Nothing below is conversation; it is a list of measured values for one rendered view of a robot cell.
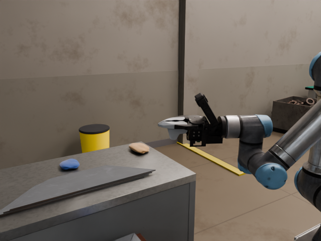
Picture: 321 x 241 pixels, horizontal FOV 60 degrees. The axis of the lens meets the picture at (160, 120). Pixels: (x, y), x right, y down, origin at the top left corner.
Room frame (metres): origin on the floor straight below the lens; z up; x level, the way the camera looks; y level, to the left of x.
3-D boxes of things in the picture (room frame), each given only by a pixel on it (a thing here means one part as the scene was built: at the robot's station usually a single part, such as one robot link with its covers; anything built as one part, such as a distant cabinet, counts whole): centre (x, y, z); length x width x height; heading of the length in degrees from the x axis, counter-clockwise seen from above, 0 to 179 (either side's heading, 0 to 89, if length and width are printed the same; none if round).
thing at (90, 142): (3.60, 0.89, 0.31); 0.41 x 0.39 x 0.63; 120
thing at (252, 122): (0.88, -0.30, 1.43); 0.11 x 0.08 x 0.09; 94
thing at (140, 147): (1.65, 0.13, 1.07); 0.16 x 0.10 x 0.04; 31
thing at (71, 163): (1.41, 0.50, 1.07); 0.12 x 0.10 x 0.03; 32
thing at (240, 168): (0.86, -0.30, 1.34); 0.11 x 0.08 x 0.11; 4
